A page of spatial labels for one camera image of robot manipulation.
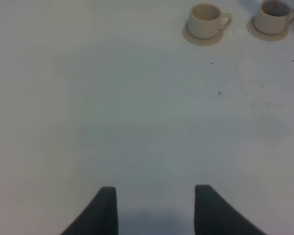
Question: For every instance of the left beige cup saucer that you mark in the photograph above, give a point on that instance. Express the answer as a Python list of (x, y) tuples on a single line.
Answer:
[(201, 42)]

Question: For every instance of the right beige cup saucer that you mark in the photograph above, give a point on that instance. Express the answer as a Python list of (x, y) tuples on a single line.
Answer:
[(262, 36)]

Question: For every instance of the beige teacup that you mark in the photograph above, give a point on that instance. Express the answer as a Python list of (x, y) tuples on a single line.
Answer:
[(273, 17), (207, 20)]

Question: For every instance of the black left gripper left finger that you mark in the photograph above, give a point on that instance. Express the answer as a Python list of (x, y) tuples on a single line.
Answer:
[(100, 217)]

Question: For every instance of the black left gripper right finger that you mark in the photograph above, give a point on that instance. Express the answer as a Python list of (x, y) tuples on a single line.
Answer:
[(214, 216)]

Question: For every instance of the left beige teacup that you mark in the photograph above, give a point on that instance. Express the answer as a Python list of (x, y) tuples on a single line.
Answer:
[(207, 20)]

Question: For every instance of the beige cup saucer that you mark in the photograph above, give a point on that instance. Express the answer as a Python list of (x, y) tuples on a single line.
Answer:
[(262, 36), (201, 42)]

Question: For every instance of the right beige teacup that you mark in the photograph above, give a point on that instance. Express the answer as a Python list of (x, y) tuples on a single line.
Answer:
[(273, 17)]

